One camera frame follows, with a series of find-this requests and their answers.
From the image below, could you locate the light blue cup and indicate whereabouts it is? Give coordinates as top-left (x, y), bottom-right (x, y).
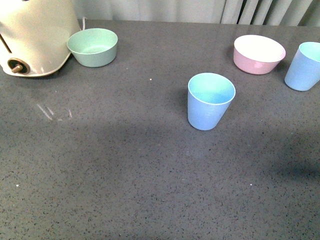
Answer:
top-left (187, 72), bottom-right (236, 131)
top-left (284, 42), bottom-right (320, 92)

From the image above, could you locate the mint green bowl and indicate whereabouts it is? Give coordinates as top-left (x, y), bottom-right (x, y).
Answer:
top-left (67, 28), bottom-right (118, 68)

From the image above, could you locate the pink bowl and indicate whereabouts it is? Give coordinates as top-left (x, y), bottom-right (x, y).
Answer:
top-left (233, 34), bottom-right (286, 75)

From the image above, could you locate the cream white toaster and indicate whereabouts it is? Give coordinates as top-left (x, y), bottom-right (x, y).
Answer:
top-left (0, 0), bottom-right (81, 77)

